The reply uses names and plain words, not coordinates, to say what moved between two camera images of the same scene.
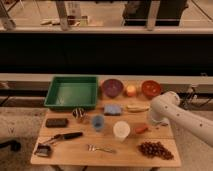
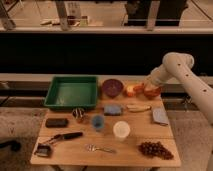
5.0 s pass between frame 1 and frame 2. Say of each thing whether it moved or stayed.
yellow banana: stayed
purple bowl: stayed
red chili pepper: moved
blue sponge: stayed
